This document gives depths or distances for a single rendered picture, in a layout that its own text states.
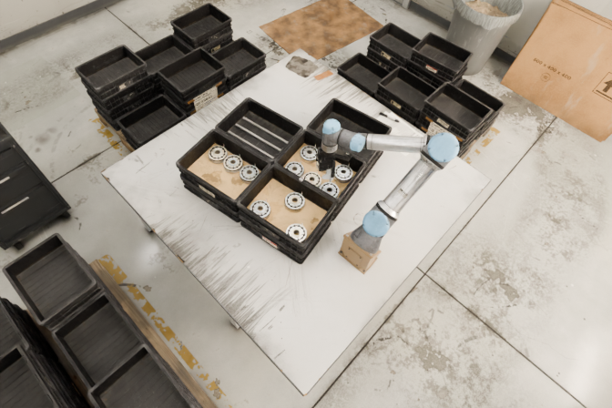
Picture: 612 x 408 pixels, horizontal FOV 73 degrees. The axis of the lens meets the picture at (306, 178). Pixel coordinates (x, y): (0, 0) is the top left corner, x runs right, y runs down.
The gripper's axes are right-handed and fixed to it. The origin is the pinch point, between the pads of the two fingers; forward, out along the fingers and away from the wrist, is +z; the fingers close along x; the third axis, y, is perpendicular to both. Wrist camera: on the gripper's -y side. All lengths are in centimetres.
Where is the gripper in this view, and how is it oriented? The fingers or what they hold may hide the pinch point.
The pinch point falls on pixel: (330, 176)
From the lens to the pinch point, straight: 208.0
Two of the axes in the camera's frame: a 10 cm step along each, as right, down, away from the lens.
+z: -0.4, 6.6, 7.5
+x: 2.0, 7.4, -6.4
